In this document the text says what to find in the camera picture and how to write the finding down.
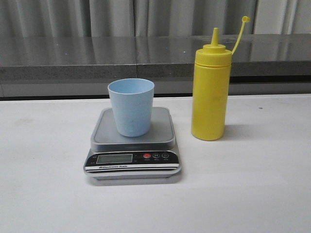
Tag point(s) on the grey stone counter ledge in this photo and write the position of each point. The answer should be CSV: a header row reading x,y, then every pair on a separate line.
x,y
260,58

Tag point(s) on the light blue plastic cup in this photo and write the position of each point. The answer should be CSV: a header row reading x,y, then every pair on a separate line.
x,y
132,102

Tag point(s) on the grey curtain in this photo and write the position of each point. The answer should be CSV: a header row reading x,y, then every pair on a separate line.
x,y
144,18

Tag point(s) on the yellow squeeze bottle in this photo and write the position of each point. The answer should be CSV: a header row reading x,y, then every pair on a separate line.
x,y
211,78

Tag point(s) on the silver electronic kitchen scale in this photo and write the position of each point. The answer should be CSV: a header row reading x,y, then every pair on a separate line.
x,y
152,155

